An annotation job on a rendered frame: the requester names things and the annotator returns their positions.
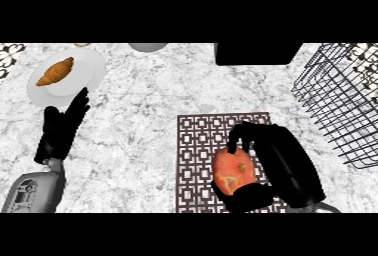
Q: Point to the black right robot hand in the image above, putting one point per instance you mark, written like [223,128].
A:
[285,163]

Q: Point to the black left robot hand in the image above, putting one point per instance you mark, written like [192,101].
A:
[61,128]

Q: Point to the orange squash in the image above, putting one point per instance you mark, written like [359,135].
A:
[234,170]

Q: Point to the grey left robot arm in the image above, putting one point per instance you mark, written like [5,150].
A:
[37,190]

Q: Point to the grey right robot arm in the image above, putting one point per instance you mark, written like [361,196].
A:
[315,208]

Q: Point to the brown patterned placemat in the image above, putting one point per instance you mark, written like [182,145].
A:
[200,160]

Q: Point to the white plate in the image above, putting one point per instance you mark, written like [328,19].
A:
[67,77]

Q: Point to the brown croissant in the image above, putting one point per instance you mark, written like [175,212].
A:
[56,71]

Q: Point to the small beige object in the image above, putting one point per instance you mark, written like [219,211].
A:
[82,44]

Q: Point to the grey round object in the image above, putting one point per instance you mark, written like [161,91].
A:
[148,46]

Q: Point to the black box appliance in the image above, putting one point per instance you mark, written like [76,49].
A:
[256,53]

